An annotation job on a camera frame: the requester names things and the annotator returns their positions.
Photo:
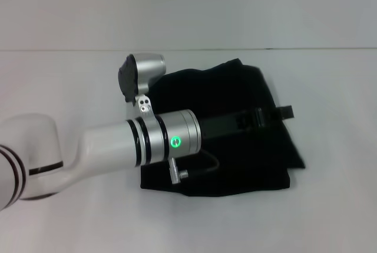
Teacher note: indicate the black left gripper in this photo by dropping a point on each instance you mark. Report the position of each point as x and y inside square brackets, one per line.
[229, 125]

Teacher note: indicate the black shirt with white lettering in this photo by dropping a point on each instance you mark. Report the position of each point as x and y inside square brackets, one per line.
[235, 88]

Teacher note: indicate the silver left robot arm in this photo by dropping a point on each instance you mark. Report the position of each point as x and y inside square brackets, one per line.
[112, 144]

